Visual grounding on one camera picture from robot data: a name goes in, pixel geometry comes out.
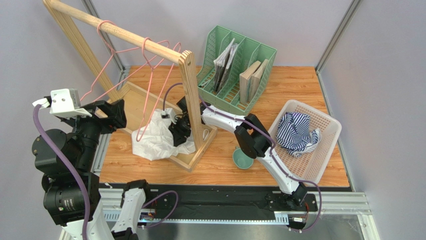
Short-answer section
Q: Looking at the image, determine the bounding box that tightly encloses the green ceramic cup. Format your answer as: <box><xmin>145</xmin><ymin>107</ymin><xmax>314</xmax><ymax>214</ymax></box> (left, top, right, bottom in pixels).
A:
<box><xmin>232</xmin><ymin>147</ymin><xmax>254</xmax><ymax>170</ymax></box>

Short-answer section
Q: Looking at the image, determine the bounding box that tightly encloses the white plastic basket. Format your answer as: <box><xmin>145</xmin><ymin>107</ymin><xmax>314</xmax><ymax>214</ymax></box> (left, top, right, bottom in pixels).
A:
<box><xmin>269</xmin><ymin>99</ymin><xmax>342</xmax><ymax>184</ymax></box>

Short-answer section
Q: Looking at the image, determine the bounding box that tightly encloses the wooden clothes rack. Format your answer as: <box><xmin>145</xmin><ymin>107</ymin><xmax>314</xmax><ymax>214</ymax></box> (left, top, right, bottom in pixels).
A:
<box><xmin>43</xmin><ymin>0</ymin><xmax>218</xmax><ymax>172</ymax></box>

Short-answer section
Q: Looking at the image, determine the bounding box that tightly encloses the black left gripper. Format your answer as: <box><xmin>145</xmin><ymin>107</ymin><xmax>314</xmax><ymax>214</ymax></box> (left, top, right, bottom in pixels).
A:
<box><xmin>61</xmin><ymin>97</ymin><xmax>126</xmax><ymax>170</ymax></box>

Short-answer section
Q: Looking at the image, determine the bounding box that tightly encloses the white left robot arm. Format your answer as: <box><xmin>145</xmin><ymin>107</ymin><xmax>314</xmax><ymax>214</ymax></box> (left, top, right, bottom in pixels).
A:
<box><xmin>31</xmin><ymin>97</ymin><xmax>150</xmax><ymax>240</ymax></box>

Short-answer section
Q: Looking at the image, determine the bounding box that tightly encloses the green plastic file organizer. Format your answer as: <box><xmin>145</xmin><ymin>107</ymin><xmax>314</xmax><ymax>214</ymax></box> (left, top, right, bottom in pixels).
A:
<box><xmin>196</xmin><ymin>25</ymin><xmax>277</xmax><ymax>116</ymax></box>

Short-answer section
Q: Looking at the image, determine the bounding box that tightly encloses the blue white striped tank top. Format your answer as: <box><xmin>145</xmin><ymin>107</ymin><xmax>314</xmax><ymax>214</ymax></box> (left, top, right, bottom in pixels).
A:
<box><xmin>275</xmin><ymin>111</ymin><xmax>322</xmax><ymax>158</ymax></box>

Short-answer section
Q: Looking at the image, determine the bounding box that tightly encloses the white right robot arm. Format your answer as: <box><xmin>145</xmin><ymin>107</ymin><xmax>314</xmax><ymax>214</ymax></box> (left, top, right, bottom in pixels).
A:
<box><xmin>131</xmin><ymin>97</ymin><xmax>307</xmax><ymax>207</ymax></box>

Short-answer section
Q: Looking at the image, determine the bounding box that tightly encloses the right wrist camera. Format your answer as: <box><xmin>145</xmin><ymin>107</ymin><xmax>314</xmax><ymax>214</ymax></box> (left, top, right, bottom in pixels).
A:
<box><xmin>160</xmin><ymin>108</ymin><xmax>177</xmax><ymax>122</ymax></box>

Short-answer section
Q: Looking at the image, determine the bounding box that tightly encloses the pink wire hanger with white top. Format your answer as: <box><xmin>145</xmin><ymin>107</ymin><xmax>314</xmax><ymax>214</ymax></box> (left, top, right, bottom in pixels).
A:
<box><xmin>79</xmin><ymin>19</ymin><xmax>171</xmax><ymax>103</ymax></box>

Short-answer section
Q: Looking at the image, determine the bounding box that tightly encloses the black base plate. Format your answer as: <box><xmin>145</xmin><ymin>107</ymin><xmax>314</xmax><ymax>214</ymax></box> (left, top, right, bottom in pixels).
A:
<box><xmin>140</xmin><ymin>184</ymin><xmax>319</xmax><ymax>221</ymax></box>

